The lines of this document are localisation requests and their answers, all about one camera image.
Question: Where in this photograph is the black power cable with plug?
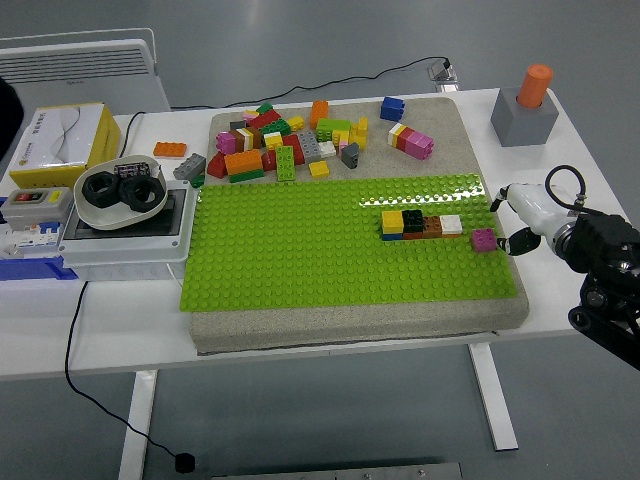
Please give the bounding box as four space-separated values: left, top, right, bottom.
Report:
64 110 197 474

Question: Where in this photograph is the person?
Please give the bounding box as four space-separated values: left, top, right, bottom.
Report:
0 77 26 161

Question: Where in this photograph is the light grey toy brick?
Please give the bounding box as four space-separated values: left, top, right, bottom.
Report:
297 131 323 162

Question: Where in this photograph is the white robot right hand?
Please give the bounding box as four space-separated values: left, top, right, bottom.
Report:
490 182 570 257

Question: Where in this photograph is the grey block holder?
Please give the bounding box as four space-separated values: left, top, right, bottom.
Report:
490 87 560 148

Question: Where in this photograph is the orange long toy brick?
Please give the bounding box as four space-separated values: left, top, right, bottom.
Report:
152 141 189 159

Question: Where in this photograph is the yellow square toy brick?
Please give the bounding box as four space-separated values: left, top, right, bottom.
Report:
380 210 405 235

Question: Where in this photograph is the grey long toy brick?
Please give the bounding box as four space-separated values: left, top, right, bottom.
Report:
172 152 207 181

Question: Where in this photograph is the blue square toy brick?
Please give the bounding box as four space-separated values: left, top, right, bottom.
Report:
379 96 405 122

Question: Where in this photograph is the white table leg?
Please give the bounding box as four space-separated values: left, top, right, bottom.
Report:
117 369 159 480
468 343 520 452

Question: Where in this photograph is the orange tall toy brick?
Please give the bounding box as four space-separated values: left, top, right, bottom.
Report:
309 100 330 130

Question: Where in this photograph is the white red pink brick stack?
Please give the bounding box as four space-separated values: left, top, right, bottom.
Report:
387 122 435 161

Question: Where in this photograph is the grey electrical junction box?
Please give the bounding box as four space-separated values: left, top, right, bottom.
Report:
57 180 197 281

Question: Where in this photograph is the orange cylinder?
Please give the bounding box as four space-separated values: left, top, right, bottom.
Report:
516 63 555 108

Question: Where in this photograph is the black cable to floor socket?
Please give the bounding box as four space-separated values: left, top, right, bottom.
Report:
169 56 450 110

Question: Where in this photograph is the yellow white tissue box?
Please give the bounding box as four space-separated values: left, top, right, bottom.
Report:
8 102 122 190

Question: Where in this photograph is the white oval bowl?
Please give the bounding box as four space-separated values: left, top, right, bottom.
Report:
73 154 170 231

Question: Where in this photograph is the red long toy brick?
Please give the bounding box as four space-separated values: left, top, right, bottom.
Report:
281 133 306 166

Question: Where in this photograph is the lime wide toy brick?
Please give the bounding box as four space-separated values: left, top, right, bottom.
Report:
315 118 352 144

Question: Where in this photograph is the blue plastic bin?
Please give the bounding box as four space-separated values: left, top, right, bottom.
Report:
0 255 79 282

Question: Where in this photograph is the purple circuit board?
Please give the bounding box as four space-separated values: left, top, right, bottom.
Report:
113 160 152 179

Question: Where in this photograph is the white panel heater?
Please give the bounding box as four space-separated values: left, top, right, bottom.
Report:
0 28 172 119

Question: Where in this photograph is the white circuit breaker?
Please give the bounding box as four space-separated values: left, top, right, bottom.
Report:
0 219 66 260

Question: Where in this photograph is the pink white brown brick stack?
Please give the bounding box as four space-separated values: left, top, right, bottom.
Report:
215 127 265 154

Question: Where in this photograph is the grey speckled mat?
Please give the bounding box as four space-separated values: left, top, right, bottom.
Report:
189 97 531 357

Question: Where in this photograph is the grey switch box red button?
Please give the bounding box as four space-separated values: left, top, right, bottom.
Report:
0 187 75 230

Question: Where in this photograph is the orange wide toy brick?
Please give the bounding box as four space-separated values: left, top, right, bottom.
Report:
224 148 264 176

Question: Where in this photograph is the magenta toy brick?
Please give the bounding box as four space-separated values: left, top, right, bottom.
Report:
472 227 498 253

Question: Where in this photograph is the lime flat toy plate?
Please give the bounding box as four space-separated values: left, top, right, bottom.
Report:
275 145 297 182

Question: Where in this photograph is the red slope toy brick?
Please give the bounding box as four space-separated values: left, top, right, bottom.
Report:
206 151 229 179

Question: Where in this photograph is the yellow tall brick stack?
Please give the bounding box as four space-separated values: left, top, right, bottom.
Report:
349 116 370 149

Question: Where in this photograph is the red wide toy brick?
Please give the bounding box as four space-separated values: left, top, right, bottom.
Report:
248 109 283 130

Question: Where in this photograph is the large black plastic nut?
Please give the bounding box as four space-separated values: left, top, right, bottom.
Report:
117 177 162 214
82 171 121 207

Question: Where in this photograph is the silver floor socket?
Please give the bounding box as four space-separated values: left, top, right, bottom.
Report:
427 58 459 93

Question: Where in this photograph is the green toy baseplate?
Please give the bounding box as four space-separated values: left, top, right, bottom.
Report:
179 172 519 312

